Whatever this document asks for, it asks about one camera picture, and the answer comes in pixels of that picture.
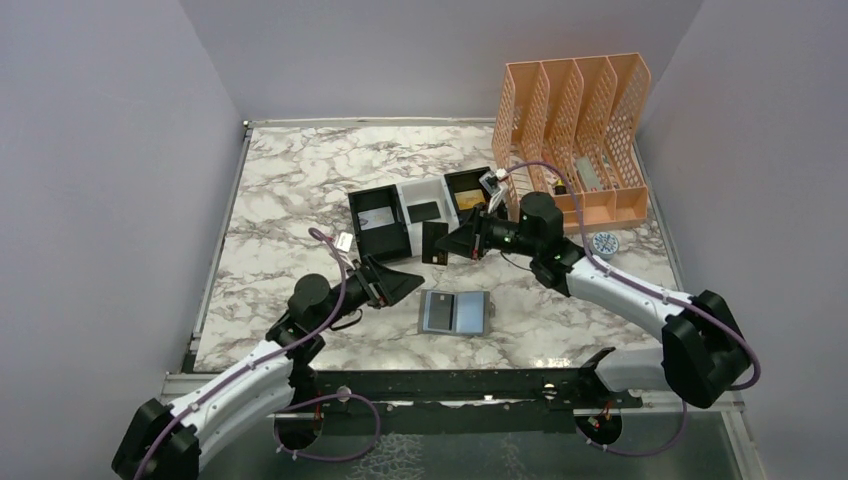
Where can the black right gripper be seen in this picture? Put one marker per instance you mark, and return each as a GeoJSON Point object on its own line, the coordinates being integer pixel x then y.
{"type": "Point", "coordinates": [465, 239]}

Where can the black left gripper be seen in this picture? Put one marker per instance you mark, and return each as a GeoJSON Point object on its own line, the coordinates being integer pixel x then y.
{"type": "Point", "coordinates": [381, 285]}

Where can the black magnetic stripe card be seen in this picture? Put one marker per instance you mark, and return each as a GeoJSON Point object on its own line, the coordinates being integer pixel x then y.
{"type": "Point", "coordinates": [432, 232]}

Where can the grey card holder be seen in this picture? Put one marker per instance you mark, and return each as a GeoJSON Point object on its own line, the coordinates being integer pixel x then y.
{"type": "Point", "coordinates": [473, 313]}

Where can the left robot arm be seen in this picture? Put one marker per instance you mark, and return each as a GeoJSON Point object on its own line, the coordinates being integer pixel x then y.
{"type": "Point", "coordinates": [176, 440]}

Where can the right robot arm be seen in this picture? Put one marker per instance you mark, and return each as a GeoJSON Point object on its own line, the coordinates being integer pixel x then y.
{"type": "Point", "coordinates": [702, 353]}

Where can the gold card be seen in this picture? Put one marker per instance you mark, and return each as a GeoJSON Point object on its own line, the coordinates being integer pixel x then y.
{"type": "Point", "coordinates": [467, 199]}

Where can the black card in white bin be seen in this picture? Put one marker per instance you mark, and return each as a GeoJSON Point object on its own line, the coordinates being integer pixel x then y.
{"type": "Point", "coordinates": [425, 211]}

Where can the black left bin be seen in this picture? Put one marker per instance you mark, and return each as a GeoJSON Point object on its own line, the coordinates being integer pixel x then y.
{"type": "Point", "coordinates": [384, 244]}

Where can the black bin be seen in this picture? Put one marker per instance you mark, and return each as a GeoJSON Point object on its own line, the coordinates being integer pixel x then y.
{"type": "Point", "coordinates": [384, 244]}
{"type": "Point", "coordinates": [465, 180]}

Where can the black right bin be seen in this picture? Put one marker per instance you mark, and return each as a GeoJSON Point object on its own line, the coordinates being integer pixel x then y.
{"type": "Point", "coordinates": [465, 180]}

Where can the white middle bin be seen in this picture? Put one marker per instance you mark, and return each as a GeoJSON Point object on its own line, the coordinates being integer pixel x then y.
{"type": "Point", "coordinates": [427, 199]}

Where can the black yellow marker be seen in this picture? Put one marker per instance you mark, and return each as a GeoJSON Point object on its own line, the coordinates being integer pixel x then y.
{"type": "Point", "coordinates": [560, 188]}

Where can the blue white tape roll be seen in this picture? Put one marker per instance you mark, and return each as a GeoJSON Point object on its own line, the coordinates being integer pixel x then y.
{"type": "Point", "coordinates": [604, 245]}

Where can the grey item in organizer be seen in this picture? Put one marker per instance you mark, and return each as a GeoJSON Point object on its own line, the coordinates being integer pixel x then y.
{"type": "Point", "coordinates": [587, 174]}

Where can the peach file organizer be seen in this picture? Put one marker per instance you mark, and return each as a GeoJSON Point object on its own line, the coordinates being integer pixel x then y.
{"type": "Point", "coordinates": [552, 112]}

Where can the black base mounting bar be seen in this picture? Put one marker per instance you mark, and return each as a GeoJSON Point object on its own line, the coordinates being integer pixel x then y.
{"type": "Point", "coordinates": [432, 402]}

